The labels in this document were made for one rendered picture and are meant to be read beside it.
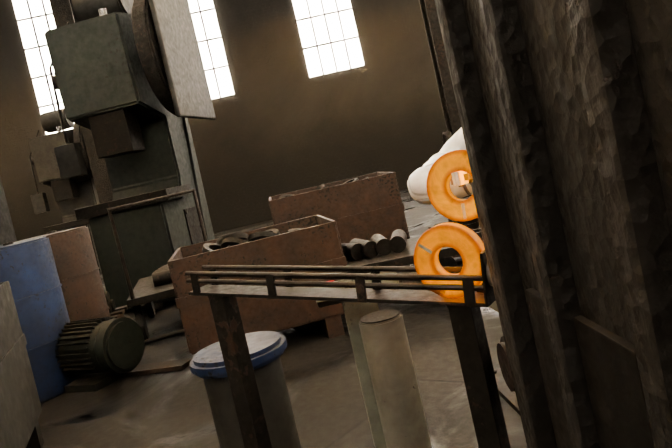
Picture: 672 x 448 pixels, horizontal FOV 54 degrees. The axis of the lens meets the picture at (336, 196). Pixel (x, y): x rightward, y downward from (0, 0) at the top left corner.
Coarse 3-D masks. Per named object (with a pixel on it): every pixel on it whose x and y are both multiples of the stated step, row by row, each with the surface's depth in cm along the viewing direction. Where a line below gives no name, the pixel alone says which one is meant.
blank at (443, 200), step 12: (444, 156) 140; (456, 156) 139; (432, 168) 142; (444, 168) 141; (456, 168) 139; (468, 168) 138; (432, 180) 142; (444, 180) 141; (432, 192) 142; (444, 192) 141; (432, 204) 143; (444, 204) 141; (456, 204) 140; (468, 204) 139; (444, 216) 142; (456, 216) 140; (468, 216) 139
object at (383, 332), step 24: (384, 312) 178; (384, 336) 170; (384, 360) 171; (408, 360) 173; (384, 384) 171; (408, 384) 172; (384, 408) 173; (408, 408) 171; (384, 432) 176; (408, 432) 172
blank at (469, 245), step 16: (448, 224) 132; (432, 240) 133; (448, 240) 131; (464, 240) 130; (480, 240) 130; (416, 256) 136; (432, 256) 134; (464, 256) 130; (432, 272) 134; (448, 272) 136; (464, 272) 131; (480, 272) 129
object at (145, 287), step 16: (192, 192) 443; (112, 208) 431; (112, 224) 432; (160, 272) 478; (128, 288) 442; (144, 288) 482; (160, 288) 463; (128, 304) 442; (144, 320) 457; (144, 336) 449
